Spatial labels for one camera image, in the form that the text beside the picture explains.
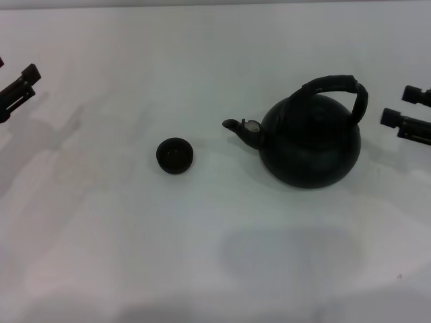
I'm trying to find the black round teapot with handle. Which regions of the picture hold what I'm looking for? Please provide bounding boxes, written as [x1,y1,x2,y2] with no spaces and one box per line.
[222,74,370,190]

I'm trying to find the small dark brown teacup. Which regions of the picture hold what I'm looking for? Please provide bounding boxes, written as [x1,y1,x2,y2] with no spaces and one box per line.
[156,137,196,176]

